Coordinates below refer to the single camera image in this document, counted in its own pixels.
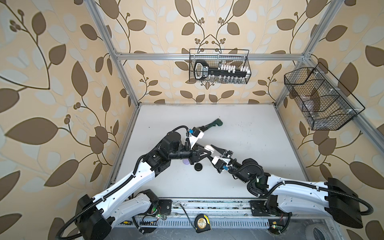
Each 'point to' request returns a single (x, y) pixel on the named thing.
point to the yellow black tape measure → (202, 223)
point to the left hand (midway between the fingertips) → (210, 152)
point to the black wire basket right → (326, 104)
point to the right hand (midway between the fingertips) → (211, 149)
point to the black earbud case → (198, 167)
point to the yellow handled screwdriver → (127, 222)
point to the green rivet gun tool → (218, 122)
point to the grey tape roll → (309, 232)
